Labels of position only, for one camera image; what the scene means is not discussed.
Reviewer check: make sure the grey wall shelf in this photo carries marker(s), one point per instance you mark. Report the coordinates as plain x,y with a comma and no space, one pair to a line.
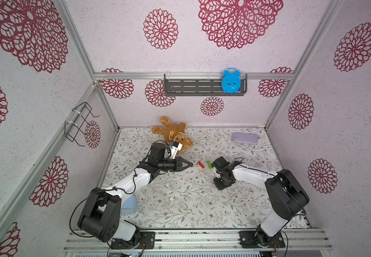
199,87

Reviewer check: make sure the purple rectangular case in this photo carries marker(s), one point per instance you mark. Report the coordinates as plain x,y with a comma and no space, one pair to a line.
249,138

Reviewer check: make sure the black wire wall rack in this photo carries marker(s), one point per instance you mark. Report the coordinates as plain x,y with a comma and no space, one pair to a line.
75,127

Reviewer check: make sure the blue alarm clock toy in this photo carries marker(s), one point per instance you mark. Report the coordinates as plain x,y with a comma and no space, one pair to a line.
231,82

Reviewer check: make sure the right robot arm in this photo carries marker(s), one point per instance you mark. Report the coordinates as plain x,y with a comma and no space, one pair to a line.
286,195

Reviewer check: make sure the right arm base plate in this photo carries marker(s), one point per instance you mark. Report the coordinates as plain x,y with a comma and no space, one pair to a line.
255,239

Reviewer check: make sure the red usb drive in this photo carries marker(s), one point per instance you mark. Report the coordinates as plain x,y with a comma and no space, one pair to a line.
201,165

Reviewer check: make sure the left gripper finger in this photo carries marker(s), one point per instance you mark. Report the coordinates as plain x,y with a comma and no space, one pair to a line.
183,168
185,162

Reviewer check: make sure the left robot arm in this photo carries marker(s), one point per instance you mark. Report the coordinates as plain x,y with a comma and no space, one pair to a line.
100,216

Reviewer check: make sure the brown teddy bear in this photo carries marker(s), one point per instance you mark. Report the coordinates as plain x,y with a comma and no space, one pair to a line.
173,132

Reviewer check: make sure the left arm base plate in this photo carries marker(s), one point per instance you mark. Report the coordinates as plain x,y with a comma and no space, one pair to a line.
142,240

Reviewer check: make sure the light blue cup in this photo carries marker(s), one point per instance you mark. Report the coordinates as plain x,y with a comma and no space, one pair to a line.
129,206

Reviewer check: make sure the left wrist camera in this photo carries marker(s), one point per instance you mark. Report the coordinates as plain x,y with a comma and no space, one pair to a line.
174,148

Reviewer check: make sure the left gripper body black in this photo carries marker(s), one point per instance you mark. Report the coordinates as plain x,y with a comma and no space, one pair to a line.
170,165

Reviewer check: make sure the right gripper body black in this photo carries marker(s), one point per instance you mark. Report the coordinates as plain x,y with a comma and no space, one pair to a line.
219,164

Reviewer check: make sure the aluminium front rail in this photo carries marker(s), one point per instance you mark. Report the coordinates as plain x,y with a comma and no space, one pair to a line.
181,240

